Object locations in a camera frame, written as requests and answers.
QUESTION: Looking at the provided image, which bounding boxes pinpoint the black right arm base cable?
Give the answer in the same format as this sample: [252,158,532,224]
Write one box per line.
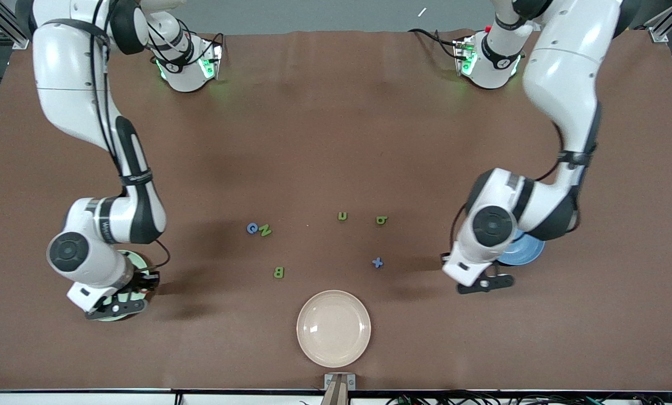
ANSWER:
[181,29,225,62]

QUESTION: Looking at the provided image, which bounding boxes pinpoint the green plate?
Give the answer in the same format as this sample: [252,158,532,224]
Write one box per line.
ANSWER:
[96,250,151,322]

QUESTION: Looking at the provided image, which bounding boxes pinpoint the blue plate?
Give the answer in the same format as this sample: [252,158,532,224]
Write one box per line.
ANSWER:
[496,228,547,266]

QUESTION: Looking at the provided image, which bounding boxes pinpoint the white table edge rail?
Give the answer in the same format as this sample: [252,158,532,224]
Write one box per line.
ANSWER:
[0,390,672,405]

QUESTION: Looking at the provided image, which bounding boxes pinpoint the black left arm base cable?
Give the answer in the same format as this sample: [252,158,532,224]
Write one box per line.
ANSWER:
[408,28,466,60]

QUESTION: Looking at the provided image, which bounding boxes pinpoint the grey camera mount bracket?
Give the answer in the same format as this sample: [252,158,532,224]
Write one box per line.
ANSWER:
[324,373,357,405]

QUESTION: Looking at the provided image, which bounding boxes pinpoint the beige plate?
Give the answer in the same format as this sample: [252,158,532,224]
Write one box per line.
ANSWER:
[296,290,372,368]

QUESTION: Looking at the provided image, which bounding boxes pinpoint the black arm base cable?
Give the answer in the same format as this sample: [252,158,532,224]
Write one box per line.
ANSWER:
[408,28,466,60]
[181,29,225,62]

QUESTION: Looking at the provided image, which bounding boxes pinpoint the brown table cover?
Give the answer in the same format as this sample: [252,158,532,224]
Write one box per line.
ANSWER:
[0,29,672,392]

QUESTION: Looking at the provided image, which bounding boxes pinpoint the aluminium frame profile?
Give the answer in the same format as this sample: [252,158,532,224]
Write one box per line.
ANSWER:
[646,0,672,43]
[0,0,31,50]

